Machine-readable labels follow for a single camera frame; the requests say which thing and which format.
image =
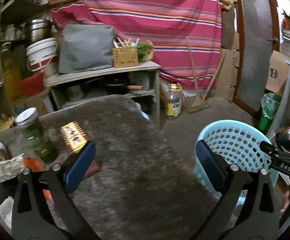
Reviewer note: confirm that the green trash bin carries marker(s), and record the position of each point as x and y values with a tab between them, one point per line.
269	104

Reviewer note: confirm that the light blue plastic basket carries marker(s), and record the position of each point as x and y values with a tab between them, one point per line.
238	143

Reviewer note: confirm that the pink striped curtain cloth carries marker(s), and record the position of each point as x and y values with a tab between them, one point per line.
186	34

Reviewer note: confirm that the grey door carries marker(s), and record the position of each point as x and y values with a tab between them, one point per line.
258	28

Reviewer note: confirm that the steel cooking pot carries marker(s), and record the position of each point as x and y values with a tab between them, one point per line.
38	29

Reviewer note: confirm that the green glass jar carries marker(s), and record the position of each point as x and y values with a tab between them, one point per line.
29	124

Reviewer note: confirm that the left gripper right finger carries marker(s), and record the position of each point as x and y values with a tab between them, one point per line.
259	216

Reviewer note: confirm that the crumpled grey paper wrapper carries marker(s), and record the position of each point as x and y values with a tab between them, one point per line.
9	169

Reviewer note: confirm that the yellow oil bottle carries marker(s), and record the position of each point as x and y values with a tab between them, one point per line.
173	104

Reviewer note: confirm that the straw broom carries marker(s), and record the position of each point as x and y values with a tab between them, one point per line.
200	102

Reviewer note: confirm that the small brown bottle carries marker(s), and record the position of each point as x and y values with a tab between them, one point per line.
3	152

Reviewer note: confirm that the dark frying pan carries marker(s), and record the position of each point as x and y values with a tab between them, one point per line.
120	87

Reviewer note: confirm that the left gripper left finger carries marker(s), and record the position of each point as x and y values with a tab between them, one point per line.
31	217

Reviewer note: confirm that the white plastic bucket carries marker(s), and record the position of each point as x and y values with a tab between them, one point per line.
40	54

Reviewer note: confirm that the cardboard box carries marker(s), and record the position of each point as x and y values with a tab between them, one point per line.
278	73

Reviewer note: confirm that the red yellow carton box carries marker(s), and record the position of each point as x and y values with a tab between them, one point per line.
75	138

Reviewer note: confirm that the orange plastic bag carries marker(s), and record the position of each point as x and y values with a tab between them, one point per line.
36	166

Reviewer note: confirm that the wooden shelf unit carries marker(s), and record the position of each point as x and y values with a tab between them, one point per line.
76	88

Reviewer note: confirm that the large amber oil jug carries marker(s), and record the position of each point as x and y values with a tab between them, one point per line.
11	72

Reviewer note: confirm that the red plastic basin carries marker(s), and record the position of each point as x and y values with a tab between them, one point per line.
32	85

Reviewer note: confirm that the green leafy vegetables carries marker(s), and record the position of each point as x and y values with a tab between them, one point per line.
145	51

